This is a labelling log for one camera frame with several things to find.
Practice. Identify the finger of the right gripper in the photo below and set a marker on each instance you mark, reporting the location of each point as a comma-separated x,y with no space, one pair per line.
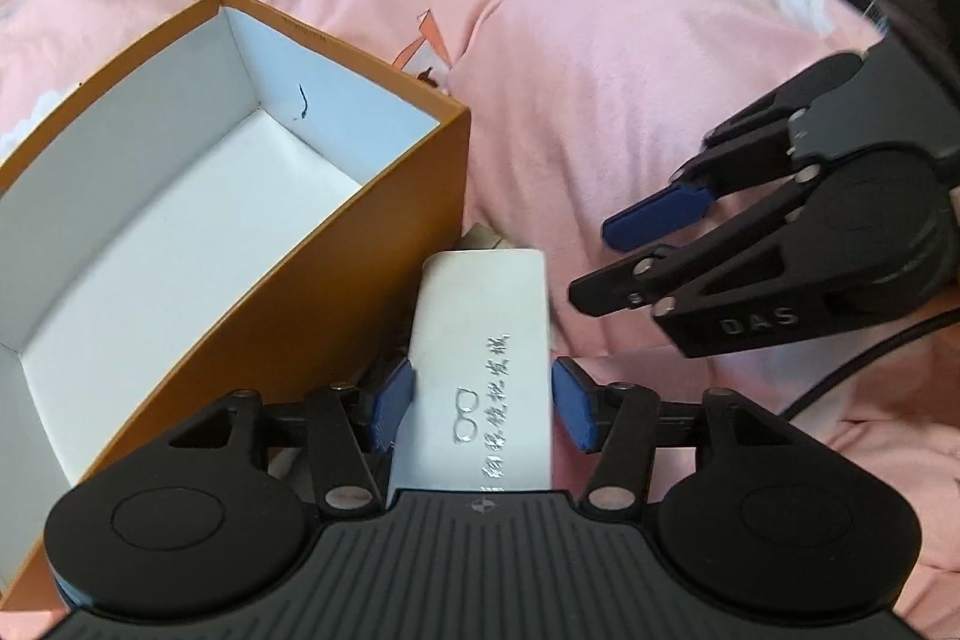
667,268
751,148

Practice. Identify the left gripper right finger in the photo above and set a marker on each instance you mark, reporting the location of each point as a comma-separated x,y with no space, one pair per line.
616,422

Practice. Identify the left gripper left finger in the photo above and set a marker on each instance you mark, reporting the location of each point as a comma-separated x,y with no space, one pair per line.
352,429

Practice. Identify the white glasses case box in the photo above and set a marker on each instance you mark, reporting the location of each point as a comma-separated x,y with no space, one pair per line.
480,418

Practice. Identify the pink cloud print duvet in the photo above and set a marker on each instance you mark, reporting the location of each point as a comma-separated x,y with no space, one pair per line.
578,106

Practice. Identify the orange cardboard box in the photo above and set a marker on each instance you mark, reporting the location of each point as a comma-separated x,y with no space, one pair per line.
235,201

